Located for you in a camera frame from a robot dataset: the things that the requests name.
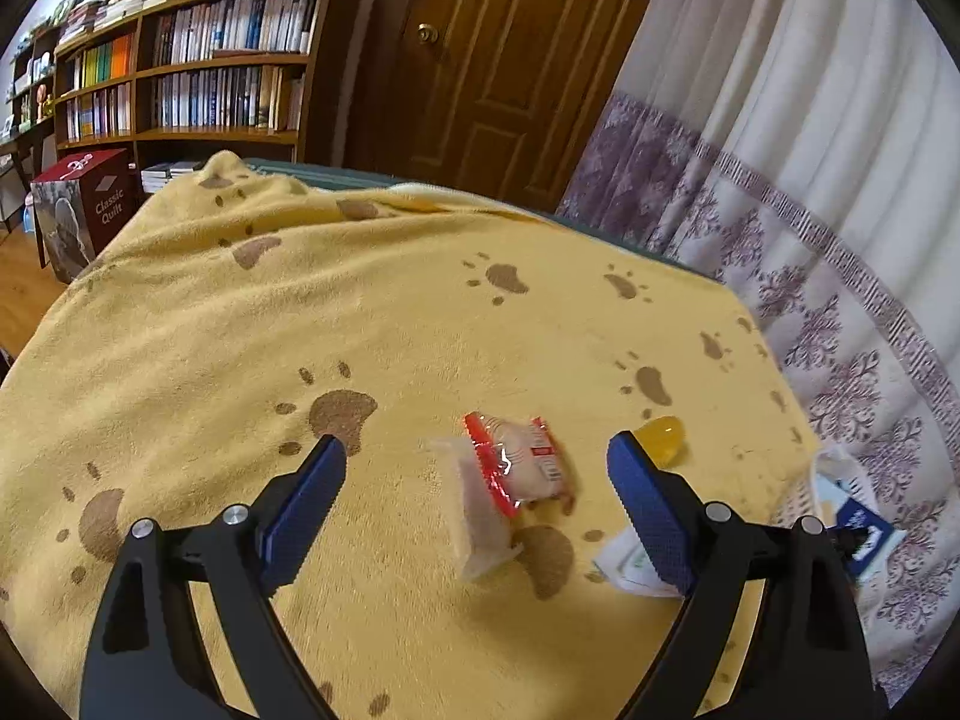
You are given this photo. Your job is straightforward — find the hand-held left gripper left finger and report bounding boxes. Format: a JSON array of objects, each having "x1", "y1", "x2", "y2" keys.
[{"x1": 79, "y1": 431, "x2": 350, "y2": 720}]

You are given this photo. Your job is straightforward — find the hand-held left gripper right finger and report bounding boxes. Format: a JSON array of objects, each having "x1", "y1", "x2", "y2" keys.
[{"x1": 607, "y1": 431, "x2": 878, "y2": 720}]

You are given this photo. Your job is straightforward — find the white green-print snack bag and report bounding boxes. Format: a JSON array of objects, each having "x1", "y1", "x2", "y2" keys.
[{"x1": 592, "y1": 525, "x2": 680, "y2": 599}]

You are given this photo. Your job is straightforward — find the yellow jelly cup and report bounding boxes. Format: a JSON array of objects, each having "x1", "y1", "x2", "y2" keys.
[{"x1": 641, "y1": 416, "x2": 687, "y2": 466}]

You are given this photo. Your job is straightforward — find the red clear snack packet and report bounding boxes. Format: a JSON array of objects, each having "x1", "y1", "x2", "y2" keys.
[{"x1": 463, "y1": 411, "x2": 577, "y2": 518}]

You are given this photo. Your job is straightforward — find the clear plastic snack packet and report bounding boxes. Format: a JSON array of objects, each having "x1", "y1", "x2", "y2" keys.
[{"x1": 427, "y1": 435, "x2": 522, "y2": 582}]

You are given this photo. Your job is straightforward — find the light blue snack packet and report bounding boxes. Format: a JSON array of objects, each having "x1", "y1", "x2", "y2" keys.
[{"x1": 814, "y1": 472, "x2": 908, "y2": 584}]

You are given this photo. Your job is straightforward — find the yellow paw-print blanket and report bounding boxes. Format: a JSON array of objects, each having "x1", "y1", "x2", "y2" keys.
[{"x1": 0, "y1": 150, "x2": 822, "y2": 720}]

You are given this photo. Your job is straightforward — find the small pile of books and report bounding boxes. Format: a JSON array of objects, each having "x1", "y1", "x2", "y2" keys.
[{"x1": 141, "y1": 160, "x2": 207, "y2": 194}]

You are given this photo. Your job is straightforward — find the red quilt box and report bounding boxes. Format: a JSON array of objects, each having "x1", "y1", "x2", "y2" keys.
[{"x1": 30, "y1": 148, "x2": 143, "y2": 284}]

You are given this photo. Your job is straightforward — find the white purple patterned curtain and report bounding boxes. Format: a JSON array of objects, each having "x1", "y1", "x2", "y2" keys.
[{"x1": 555, "y1": 0, "x2": 960, "y2": 706}]

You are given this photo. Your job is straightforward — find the wooden bookshelf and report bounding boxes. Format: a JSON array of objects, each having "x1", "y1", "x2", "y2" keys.
[{"x1": 52, "y1": 0, "x2": 365, "y2": 166}]

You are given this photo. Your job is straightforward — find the wooden door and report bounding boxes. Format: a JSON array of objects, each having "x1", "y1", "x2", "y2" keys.
[{"x1": 341, "y1": 0, "x2": 672, "y2": 215}]

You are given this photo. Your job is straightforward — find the rows of shelved books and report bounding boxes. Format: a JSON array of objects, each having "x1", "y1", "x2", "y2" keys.
[{"x1": 64, "y1": 0, "x2": 320, "y2": 140}]

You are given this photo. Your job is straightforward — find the small open display shelf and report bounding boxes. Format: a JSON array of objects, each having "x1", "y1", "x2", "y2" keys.
[{"x1": 0, "y1": 26, "x2": 61, "y2": 166}]

